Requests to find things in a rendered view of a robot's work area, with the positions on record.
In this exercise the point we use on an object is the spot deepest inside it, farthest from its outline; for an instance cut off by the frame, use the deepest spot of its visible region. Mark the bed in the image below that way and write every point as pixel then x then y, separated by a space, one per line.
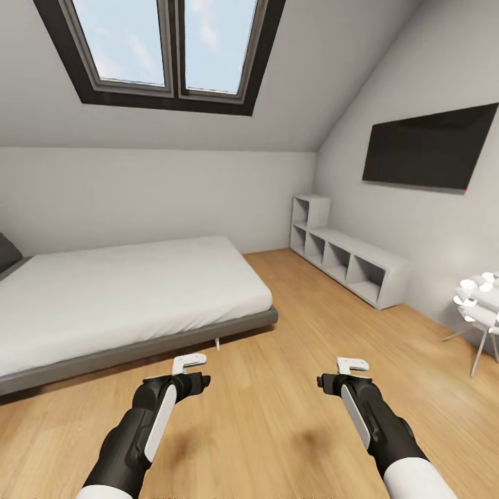
pixel 70 313

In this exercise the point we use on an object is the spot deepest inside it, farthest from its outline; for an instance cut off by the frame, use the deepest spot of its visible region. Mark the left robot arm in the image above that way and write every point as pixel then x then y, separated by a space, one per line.
pixel 129 449

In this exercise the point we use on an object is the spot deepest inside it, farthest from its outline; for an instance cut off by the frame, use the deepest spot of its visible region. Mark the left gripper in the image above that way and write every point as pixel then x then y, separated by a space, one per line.
pixel 193 384

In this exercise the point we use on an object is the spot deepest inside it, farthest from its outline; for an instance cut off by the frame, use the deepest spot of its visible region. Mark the fixed window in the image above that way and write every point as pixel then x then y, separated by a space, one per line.
pixel 184 55

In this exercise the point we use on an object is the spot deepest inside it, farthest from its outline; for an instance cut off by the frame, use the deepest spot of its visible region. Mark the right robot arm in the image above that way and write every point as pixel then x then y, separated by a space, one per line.
pixel 406 471

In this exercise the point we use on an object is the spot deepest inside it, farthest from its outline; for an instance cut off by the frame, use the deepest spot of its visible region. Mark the bookcase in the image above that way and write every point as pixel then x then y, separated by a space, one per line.
pixel 325 248

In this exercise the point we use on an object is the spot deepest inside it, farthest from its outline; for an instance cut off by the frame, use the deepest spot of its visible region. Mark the wall mounted tv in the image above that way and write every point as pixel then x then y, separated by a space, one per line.
pixel 439 150

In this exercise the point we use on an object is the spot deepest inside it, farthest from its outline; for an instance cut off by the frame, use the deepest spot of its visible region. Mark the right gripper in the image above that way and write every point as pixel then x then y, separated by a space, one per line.
pixel 330 383

